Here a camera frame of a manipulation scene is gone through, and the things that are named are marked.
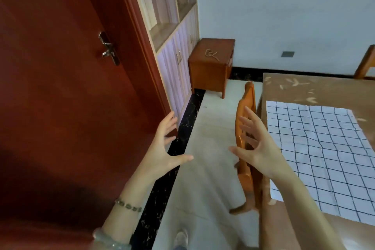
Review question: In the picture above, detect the person's left hand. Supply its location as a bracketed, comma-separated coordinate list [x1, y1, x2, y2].
[137, 111, 195, 183]

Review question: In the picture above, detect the person's right hand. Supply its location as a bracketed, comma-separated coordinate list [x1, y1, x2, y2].
[228, 106, 296, 182]

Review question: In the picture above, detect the large grid cloth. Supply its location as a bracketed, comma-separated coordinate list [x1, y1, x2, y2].
[266, 100, 375, 225]

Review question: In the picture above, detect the person's right forearm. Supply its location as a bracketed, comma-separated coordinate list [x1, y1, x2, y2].
[272, 168, 349, 250]

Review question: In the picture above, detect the person's left forearm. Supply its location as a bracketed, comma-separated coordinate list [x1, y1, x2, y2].
[99, 168, 156, 250]

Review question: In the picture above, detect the person's left white shoe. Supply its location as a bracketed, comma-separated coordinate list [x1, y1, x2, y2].
[173, 228, 189, 250]

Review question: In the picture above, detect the wooden dining chair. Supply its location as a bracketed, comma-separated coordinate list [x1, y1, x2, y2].
[353, 44, 375, 80]
[229, 82, 263, 215]

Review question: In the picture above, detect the wooden dining table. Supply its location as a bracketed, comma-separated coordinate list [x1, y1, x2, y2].
[256, 72, 375, 250]

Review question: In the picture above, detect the floral brown table cover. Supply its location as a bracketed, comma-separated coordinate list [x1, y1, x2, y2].
[261, 72, 375, 250]

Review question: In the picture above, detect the pale green jade bangle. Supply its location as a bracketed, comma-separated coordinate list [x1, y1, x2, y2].
[92, 227, 132, 250]

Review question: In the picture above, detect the brown wooden nightstand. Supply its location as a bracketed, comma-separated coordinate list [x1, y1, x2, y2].
[187, 38, 236, 100]

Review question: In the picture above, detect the light wood shelf cabinet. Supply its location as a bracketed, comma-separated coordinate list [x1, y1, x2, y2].
[127, 0, 200, 120]

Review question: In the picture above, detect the dark red wooden door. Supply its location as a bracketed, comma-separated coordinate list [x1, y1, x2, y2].
[0, 0, 179, 250]

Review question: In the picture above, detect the beaded bracelet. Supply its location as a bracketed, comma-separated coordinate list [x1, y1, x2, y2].
[114, 198, 143, 213]

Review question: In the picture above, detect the yellow string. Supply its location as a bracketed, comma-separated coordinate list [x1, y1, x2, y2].
[204, 48, 220, 62]

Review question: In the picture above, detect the silver door handle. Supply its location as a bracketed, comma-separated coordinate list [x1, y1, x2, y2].
[98, 31, 121, 66]

